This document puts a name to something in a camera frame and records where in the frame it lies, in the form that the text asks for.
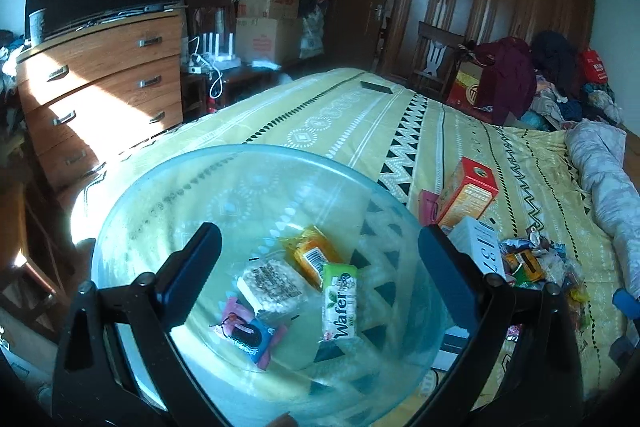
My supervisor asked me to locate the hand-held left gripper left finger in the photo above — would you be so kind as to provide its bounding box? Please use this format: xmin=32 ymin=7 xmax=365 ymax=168
xmin=51 ymin=222 xmax=223 ymax=427

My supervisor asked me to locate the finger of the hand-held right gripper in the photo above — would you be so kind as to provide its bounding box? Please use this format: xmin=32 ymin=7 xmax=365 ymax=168
xmin=614 ymin=288 xmax=640 ymax=319

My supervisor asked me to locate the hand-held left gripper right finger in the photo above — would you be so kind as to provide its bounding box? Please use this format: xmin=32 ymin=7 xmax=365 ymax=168
xmin=415 ymin=223 xmax=584 ymax=427

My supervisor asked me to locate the pile of snack packets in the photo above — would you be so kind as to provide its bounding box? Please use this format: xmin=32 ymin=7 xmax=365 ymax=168
xmin=500 ymin=229 xmax=593 ymax=308

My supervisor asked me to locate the clear glass bowl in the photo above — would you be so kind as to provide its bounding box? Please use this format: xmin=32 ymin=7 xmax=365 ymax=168
xmin=91 ymin=144 xmax=447 ymax=427

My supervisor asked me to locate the white carton box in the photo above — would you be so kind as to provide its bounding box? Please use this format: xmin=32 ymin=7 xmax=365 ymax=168
xmin=448 ymin=216 xmax=507 ymax=280

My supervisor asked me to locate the pink snack packet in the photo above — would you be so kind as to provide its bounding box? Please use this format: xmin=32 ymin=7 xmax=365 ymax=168
xmin=418 ymin=190 xmax=441 ymax=228

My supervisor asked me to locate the pink blue cookie packet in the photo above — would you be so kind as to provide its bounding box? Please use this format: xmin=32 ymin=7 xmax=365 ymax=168
xmin=214 ymin=299 xmax=288 ymax=365

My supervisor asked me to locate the puffed rice cake packet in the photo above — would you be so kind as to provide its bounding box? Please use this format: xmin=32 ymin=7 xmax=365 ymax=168
xmin=235 ymin=259 xmax=307 ymax=315

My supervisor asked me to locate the orange red carton box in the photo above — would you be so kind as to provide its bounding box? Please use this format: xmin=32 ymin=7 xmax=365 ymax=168
xmin=436 ymin=157 xmax=501 ymax=230

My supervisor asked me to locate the green wafer packet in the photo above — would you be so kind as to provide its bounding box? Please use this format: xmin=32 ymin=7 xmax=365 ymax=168
xmin=319 ymin=262 xmax=362 ymax=343

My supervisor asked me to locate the orange snack packet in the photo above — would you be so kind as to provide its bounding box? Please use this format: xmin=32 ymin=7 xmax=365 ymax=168
xmin=284 ymin=226 xmax=346 ymax=290

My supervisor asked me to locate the light floral quilt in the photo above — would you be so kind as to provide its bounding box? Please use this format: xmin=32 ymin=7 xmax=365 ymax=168
xmin=565 ymin=119 xmax=640 ymax=300

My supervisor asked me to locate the red gift box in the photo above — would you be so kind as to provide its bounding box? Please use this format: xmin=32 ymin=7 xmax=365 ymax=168
xmin=445 ymin=59 xmax=506 ymax=122

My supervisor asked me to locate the yellow patterned bedsheet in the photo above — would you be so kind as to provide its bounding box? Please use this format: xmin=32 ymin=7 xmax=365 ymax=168
xmin=70 ymin=68 xmax=640 ymax=427

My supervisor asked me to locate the dark wooden side table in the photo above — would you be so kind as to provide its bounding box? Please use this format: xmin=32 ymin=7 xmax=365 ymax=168
xmin=180 ymin=64 xmax=286 ymax=118

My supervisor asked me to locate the white power strip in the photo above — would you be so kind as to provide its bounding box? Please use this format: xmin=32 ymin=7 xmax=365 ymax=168
xmin=180 ymin=53 xmax=211 ymax=75

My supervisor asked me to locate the maroon garment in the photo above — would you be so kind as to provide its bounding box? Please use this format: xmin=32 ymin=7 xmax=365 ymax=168
xmin=470 ymin=36 xmax=538 ymax=122

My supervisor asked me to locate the wooden chest of drawers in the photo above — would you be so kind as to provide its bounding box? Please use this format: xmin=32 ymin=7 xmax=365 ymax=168
xmin=15 ymin=9 xmax=186 ymax=195

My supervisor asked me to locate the carved wooden chair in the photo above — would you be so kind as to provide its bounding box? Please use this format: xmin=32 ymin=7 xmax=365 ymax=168
xmin=409 ymin=21 xmax=466 ymax=100

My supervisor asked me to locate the heap of clothes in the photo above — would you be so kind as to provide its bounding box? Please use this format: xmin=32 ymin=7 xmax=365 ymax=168
xmin=525 ymin=29 xmax=626 ymax=130

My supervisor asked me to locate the white router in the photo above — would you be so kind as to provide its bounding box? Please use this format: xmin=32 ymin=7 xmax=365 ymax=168
xmin=197 ymin=33 xmax=241 ymax=70

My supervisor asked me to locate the dark wooden chair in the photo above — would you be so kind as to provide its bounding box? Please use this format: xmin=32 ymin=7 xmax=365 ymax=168
xmin=181 ymin=0 xmax=237 ymax=58

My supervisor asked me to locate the clear plastic bag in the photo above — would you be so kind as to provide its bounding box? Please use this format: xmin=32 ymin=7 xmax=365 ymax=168
xmin=300 ymin=9 xmax=326 ymax=60

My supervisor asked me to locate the grey cup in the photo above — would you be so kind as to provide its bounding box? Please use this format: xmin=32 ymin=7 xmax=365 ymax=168
xmin=28 ymin=8 xmax=47 ymax=46

